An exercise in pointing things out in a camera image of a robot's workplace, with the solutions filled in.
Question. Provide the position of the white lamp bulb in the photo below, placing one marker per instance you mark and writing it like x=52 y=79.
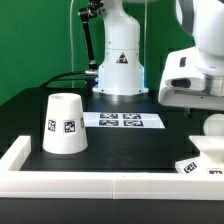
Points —
x=214 y=125

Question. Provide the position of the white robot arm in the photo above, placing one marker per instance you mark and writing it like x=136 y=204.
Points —
x=121 y=76

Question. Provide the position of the white lamp base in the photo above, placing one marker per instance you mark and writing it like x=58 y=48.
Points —
x=210 y=160

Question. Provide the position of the white lamp shade cone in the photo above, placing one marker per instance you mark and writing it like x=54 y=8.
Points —
x=64 y=131

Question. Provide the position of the white marker sheet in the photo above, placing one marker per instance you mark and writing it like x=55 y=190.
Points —
x=123 y=120

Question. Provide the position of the white frame wall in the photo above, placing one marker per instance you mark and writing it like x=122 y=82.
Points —
x=16 y=183

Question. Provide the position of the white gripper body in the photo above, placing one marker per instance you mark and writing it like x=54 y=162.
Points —
x=193 y=80

